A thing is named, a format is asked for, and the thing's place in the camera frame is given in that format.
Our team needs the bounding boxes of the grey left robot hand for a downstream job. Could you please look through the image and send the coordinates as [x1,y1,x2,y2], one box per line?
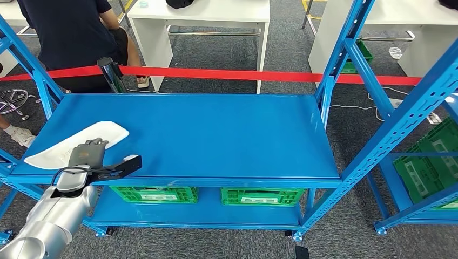
[68,137,110,171]

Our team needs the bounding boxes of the white plastic part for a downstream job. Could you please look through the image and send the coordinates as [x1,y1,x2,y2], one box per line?
[24,120,130,170]

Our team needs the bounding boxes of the person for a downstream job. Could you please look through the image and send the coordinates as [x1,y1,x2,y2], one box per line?
[17,0,151,94]
[0,113,37,148]

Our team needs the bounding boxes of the green plastic crate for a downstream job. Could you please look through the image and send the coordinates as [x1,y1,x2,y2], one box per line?
[340,38,374,74]
[110,186,199,205]
[393,117,458,210]
[220,187,306,207]

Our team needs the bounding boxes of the chrome chair base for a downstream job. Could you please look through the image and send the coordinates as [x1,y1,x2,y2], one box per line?
[0,89,42,121]

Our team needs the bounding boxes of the red barrier belt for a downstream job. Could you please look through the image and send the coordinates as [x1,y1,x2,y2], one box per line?
[0,65,423,86]

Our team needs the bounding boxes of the yellow floor tape line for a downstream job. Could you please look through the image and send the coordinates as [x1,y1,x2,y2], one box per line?
[117,0,134,23]

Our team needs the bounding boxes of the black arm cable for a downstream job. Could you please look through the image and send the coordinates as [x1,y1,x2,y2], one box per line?
[51,165,119,187]

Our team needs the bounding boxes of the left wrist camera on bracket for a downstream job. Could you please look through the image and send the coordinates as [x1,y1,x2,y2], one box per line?
[85,154,143,183]

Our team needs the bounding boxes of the black stanchion post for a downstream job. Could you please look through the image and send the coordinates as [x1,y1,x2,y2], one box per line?
[97,57,127,94]

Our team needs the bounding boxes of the white floor cable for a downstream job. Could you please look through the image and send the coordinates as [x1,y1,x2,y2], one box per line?
[329,86,410,122]

